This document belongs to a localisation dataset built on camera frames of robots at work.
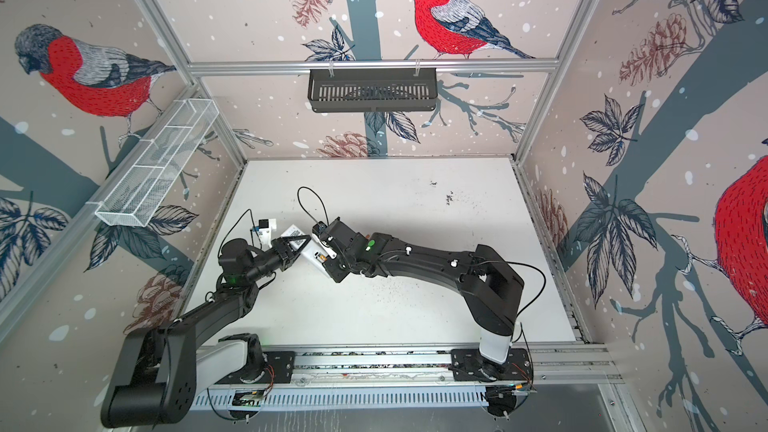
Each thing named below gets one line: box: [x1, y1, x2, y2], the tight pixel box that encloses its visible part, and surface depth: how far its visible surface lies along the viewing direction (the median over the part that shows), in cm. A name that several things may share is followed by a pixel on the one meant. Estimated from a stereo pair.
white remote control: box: [281, 224, 331, 278], surface depth 82 cm
